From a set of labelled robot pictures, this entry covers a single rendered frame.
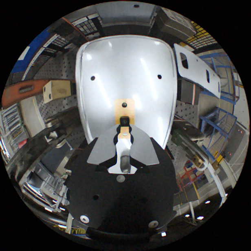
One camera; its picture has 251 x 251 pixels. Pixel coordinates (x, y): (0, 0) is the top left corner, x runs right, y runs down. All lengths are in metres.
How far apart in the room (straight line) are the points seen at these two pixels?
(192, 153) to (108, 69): 0.25
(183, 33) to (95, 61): 0.23
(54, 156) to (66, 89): 0.64
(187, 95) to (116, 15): 0.28
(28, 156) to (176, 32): 0.38
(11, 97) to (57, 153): 0.67
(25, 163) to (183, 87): 0.36
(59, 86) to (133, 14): 0.23
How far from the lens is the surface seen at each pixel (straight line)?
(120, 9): 0.23
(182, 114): 0.63
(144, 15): 0.25
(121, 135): 0.16
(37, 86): 0.17
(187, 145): 0.20
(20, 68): 0.58
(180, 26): 0.24
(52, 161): 0.73
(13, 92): 0.16
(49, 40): 0.39
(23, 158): 0.16
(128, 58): 0.16
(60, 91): 0.15
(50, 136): 0.17
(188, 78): 0.21
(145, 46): 0.18
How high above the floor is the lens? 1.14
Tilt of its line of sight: 64 degrees down
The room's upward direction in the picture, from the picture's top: 176 degrees counter-clockwise
